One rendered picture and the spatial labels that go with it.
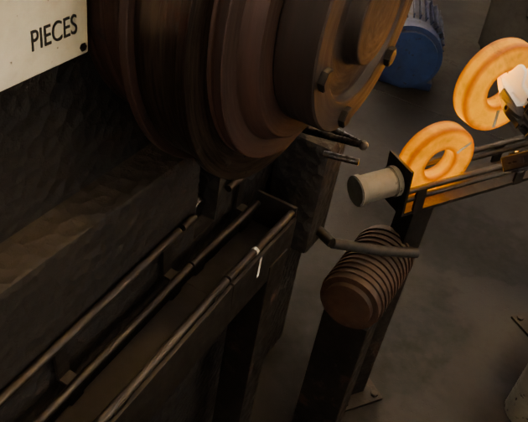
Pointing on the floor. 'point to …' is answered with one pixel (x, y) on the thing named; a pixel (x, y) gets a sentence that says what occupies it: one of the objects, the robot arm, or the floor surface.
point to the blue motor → (417, 48)
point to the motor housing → (349, 324)
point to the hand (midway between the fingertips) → (503, 74)
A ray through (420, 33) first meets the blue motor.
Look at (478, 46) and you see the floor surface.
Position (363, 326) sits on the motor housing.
